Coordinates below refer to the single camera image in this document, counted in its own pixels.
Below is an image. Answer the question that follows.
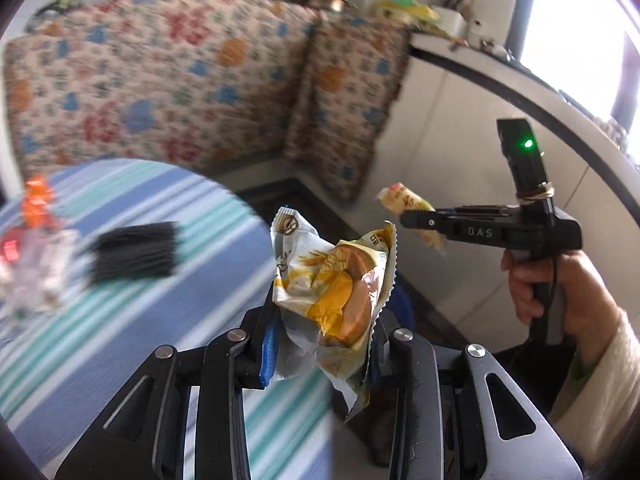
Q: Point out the white knife block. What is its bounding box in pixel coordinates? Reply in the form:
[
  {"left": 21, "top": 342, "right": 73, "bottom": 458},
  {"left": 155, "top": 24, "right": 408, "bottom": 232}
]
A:
[{"left": 435, "top": 0, "right": 473, "bottom": 38}]

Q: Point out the pale yellow snack wrapper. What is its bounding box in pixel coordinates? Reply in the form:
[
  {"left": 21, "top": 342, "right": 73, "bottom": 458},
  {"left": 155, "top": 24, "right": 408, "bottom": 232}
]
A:
[{"left": 377, "top": 182, "right": 448, "bottom": 256}]

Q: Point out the small patterned cloth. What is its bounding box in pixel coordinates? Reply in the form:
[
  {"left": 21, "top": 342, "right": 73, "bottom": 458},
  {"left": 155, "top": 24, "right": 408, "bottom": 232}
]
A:
[{"left": 285, "top": 17, "right": 413, "bottom": 203}]

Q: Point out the black mesh pouch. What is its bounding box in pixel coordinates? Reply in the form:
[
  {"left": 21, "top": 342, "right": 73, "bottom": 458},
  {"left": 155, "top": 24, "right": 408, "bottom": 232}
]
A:
[{"left": 87, "top": 221, "right": 180, "bottom": 286}]

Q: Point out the window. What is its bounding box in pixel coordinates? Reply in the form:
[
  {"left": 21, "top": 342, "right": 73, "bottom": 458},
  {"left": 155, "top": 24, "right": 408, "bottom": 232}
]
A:
[{"left": 520, "top": 0, "right": 640, "bottom": 126}]

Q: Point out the large patterned cloth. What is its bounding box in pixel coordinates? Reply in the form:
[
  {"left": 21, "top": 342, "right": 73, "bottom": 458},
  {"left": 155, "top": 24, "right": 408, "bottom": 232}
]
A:
[{"left": 2, "top": 0, "right": 321, "bottom": 173}]

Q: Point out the person's right hand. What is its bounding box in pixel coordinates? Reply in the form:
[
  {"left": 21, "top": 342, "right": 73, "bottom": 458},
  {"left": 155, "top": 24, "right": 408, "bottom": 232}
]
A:
[{"left": 501, "top": 249, "right": 623, "bottom": 348}]

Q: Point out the clear cartoon print wrapper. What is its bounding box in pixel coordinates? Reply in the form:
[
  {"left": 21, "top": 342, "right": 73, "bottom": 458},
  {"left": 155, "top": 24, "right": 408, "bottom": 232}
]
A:
[{"left": 0, "top": 227, "right": 81, "bottom": 316}]

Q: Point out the orange foil wrapper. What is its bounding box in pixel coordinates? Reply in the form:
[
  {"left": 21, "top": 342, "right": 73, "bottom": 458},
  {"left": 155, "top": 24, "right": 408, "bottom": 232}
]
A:
[{"left": 22, "top": 175, "right": 56, "bottom": 228}]

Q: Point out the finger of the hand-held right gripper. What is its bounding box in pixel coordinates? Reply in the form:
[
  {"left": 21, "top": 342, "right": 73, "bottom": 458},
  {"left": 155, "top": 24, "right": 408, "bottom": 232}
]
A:
[{"left": 400, "top": 208, "right": 448, "bottom": 235}]

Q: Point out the blue green striped tablecloth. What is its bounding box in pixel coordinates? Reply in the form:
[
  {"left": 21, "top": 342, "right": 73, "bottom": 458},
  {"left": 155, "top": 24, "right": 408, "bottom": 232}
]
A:
[{"left": 0, "top": 157, "right": 341, "bottom": 480}]

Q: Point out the black seasoning rack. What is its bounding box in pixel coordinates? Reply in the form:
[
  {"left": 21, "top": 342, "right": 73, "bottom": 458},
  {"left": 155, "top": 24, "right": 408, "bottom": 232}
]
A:
[{"left": 35, "top": 0, "right": 81, "bottom": 20}]

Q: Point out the person's right forearm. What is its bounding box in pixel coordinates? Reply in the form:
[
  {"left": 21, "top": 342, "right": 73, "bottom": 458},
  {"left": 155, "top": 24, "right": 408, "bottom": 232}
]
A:
[{"left": 550, "top": 310, "right": 640, "bottom": 467}]

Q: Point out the cream container green lid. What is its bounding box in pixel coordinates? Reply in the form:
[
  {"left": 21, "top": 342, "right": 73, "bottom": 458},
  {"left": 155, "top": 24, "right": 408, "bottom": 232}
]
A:
[{"left": 372, "top": 0, "right": 443, "bottom": 28}]

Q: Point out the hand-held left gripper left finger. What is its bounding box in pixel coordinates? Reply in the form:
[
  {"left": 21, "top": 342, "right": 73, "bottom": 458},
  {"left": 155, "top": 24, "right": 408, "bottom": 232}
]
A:
[{"left": 55, "top": 305, "right": 281, "bottom": 480}]

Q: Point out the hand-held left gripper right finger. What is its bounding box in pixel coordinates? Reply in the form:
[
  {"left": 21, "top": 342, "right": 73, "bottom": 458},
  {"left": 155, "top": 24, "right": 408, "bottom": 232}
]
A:
[{"left": 367, "top": 307, "right": 586, "bottom": 480}]

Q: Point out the yellow white bread wrapper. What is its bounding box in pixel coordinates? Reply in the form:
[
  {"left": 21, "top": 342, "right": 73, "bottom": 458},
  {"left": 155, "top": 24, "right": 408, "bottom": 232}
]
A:
[{"left": 270, "top": 205, "right": 398, "bottom": 423}]

